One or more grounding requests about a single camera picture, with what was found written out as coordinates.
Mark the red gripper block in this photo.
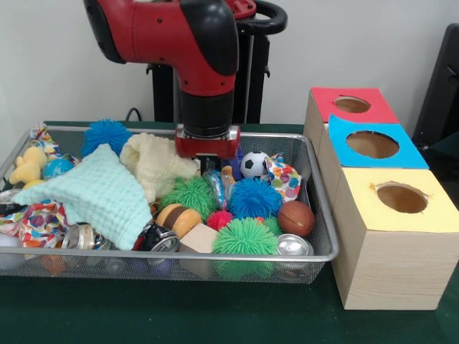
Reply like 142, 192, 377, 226
174, 123, 242, 177

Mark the crushed clear plastic bottle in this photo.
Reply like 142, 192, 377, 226
202, 170, 237, 211

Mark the cream knit cloth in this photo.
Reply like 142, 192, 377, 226
120, 133, 201, 204

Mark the blue spiky rubber ball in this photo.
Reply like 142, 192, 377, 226
228, 177, 283, 219
81, 119, 133, 157

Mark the mint green knit cloth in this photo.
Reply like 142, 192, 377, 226
12, 143, 152, 251

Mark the shallow clear mesh bin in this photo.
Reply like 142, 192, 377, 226
0, 125, 340, 285

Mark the wooden box with three holes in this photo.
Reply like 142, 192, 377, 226
303, 87, 459, 311

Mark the green spiky rubber ball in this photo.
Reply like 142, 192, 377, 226
212, 217, 280, 256
159, 177, 218, 221

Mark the small black white soccer ball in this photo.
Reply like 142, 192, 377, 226
240, 151, 270, 179

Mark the toy burger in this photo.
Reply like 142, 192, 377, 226
156, 203, 202, 239

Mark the large plain wooden block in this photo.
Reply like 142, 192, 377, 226
178, 222, 219, 254

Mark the colourful dotted cloth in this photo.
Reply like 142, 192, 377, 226
265, 154, 303, 201

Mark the small brown football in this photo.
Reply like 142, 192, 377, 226
278, 200, 316, 237

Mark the plain silver can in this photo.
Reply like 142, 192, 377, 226
276, 233, 315, 257

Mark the dark green tablecloth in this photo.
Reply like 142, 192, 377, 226
0, 120, 459, 344
422, 142, 459, 216

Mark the black upright panel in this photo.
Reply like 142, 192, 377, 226
411, 23, 459, 151

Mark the black cable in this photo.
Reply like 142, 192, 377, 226
124, 107, 144, 123

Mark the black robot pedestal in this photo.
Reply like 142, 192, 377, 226
145, 0, 288, 125

